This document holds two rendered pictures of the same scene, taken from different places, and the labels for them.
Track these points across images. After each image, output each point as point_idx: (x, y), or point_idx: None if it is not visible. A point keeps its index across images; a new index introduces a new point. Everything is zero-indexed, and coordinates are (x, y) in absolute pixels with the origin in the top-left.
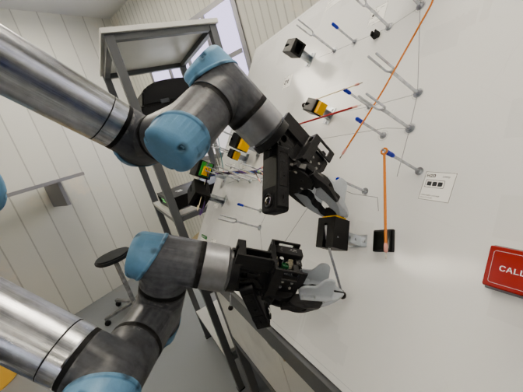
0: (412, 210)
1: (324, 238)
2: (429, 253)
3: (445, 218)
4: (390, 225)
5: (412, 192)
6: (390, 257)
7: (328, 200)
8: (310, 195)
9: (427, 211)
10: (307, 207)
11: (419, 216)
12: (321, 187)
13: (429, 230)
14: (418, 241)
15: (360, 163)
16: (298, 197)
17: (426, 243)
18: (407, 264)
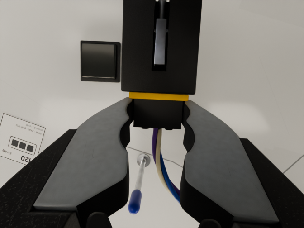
0: (54, 110)
1: (168, 20)
2: (26, 39)
3: (6, 91)
4: (91, 89)
5: (54, 139)
6: (89, 31)
7: (92, 140)
8: (182, 181)
9: (31, 105)
10: (234, 135)
11: (42, 98)
12: (21, 213)
13: (28, 74)
14: (43, 58)
15: (155, 216)
16: (253, 191)
17: (31, 55)
18: (59, 21)
